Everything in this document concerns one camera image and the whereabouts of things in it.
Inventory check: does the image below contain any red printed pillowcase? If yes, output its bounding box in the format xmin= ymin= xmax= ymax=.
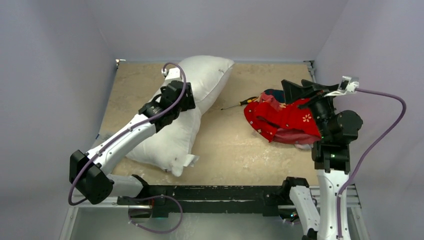
xmin=243 ymin=88 xmax=322 ymax=150

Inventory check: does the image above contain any white pillow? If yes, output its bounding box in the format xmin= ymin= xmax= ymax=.
xmin=126 ymin=55 xmax=235 ymax=177

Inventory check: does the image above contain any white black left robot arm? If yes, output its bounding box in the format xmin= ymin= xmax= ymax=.
xmin=67 ymin=80 xmax=196 ymax=206

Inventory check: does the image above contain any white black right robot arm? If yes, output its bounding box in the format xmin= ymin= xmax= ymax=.
xmin=280 ymin=77 xmax=363 ymax=240

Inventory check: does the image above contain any yellow black screwdriver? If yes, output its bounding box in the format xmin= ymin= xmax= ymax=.
xmin=221 ymin=96 xmax=258 ymax=110

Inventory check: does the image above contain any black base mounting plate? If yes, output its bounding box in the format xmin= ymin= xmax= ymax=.
xmin=117 ymin=185 xmax=295 ymax=218

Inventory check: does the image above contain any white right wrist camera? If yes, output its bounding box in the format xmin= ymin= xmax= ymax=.
xmin=324 ymin=75 xmax=359 ymax=97

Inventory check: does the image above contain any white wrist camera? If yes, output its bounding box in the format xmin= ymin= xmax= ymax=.
xmin=324 ymin=75 xmax=359 ymax=97
xmin=161 ymin=67 xmax=183 ymax=86

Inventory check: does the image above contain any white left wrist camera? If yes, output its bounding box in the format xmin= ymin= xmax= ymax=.
xmin=161 ymin=67 xmax=183 ymax=86

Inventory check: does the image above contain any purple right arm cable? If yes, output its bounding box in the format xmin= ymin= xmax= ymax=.
xmin=283 ymin=87 xmax=407 ymax=240

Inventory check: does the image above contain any metal corner bracket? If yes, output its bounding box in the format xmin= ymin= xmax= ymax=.
xmin=116 ymin=59 xmax=127 ymax=69

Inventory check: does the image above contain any aluminium front frame rail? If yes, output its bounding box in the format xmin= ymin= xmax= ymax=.
xmin=70 ymin=179 xmax=366 ymax=240

